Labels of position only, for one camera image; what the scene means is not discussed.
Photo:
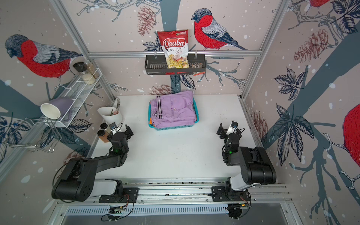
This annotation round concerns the black lid spice jar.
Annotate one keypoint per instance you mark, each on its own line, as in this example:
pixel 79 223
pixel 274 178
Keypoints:
pixel 80 67

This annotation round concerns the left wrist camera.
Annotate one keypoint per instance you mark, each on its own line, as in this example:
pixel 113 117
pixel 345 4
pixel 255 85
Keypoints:
pixel 113 127

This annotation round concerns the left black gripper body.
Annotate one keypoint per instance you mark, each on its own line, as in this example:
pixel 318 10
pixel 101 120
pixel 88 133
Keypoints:
pixel 125 150

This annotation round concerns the wire cup rack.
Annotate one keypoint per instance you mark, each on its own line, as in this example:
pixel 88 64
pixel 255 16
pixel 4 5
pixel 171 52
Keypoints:
pixel 30 135

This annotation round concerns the purple pants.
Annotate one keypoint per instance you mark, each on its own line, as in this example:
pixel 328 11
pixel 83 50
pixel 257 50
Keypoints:
pixel 173 110

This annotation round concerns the light spice jar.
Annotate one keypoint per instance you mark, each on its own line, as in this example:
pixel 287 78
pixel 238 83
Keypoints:
pixel 105 126

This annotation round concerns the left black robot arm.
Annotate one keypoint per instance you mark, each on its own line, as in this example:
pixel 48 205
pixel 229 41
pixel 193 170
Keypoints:
pixel 76 182

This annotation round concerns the brown spice jar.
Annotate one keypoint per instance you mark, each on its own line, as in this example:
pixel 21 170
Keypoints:
pixel 103 135

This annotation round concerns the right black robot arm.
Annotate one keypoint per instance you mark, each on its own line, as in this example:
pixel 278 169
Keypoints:
pixel 255 166

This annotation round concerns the white wire wall shelf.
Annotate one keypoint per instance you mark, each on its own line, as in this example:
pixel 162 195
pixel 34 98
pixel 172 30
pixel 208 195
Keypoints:
pixel 78 91

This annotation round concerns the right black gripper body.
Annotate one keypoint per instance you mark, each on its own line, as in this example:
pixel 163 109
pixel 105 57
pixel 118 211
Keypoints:
pixel 226 140

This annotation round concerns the black wall basket shelf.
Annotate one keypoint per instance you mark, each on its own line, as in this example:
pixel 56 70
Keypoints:
pixel 156 65

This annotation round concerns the glass jar on shelf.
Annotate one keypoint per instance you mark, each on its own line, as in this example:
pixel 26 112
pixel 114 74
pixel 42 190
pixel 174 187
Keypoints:
pixel 92 69

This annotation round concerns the white utensil holder cup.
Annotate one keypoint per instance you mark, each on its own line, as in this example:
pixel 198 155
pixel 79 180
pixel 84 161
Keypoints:
pixel 110 115

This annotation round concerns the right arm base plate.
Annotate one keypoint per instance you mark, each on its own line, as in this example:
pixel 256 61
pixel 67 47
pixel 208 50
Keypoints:
pixel 221 194

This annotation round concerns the red cassava chips bag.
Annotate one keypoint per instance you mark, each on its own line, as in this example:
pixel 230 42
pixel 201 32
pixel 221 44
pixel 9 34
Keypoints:
pixel 175 46

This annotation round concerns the purple white cup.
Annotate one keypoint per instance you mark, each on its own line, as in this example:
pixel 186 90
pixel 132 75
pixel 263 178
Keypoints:
pixel 56 108

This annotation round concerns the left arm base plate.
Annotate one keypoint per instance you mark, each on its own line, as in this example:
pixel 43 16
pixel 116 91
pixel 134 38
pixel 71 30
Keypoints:
pixel 127 194

